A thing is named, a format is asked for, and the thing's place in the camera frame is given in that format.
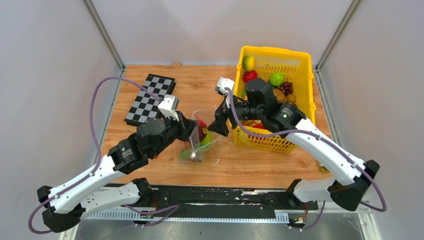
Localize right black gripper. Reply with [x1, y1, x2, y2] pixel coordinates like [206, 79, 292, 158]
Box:
[207, 91, 264, 136]

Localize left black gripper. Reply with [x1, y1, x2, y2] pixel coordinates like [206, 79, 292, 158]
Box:
[150, 110, 200, 158]

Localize green pear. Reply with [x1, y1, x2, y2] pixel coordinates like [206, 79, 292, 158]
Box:
[200, 130, 213, 149]

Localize clear zip top bag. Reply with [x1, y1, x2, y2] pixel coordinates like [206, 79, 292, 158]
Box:
[177, 108, 222, 163]

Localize red tomato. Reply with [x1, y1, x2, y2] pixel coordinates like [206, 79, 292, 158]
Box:
[242, 70, 258, 83]

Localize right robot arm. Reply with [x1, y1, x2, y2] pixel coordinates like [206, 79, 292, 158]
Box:
[208, 77, 380, 212]

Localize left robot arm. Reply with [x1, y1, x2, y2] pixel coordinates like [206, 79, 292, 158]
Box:
[37, 111, 198, 233]

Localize black white chessboard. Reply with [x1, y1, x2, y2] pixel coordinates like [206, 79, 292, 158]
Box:
[124, 74, 176, 127]

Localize brown potato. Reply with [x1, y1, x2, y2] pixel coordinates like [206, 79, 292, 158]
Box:
[273, 88, 287, 103]

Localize yellow green mango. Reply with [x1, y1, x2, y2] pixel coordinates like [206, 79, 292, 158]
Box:
[242, 55, 256, 72]

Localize light green vegetable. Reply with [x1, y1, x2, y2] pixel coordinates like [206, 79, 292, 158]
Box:
[269, 72, 285, 87]

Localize brown kiwi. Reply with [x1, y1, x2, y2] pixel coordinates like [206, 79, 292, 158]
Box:
[285, 94, 297, 104]

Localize dark red grape bunch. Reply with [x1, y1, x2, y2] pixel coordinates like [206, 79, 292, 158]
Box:
[279, 81, 294, 96]

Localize yellow plastic basket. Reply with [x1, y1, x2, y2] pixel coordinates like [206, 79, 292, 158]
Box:
[232, 45, 317, 154]

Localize colourful toy at table edge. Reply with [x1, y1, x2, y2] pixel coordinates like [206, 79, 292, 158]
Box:
[319, 163, 330, 174]

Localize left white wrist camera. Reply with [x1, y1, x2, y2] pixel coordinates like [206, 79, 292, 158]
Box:
[158, 94, 180, 121]

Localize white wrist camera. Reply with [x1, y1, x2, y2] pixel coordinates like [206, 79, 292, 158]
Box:
[158, 94, 180, 121]
[214, 77, 235, 108]

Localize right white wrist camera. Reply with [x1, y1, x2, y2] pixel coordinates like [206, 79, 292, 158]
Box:
[214, 77, 235, 108]

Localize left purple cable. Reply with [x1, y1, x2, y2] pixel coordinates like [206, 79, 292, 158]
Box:
[27, 76, 165, 235]

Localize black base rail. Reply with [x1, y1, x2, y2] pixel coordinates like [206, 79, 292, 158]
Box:
[77, 184, 322, 224]

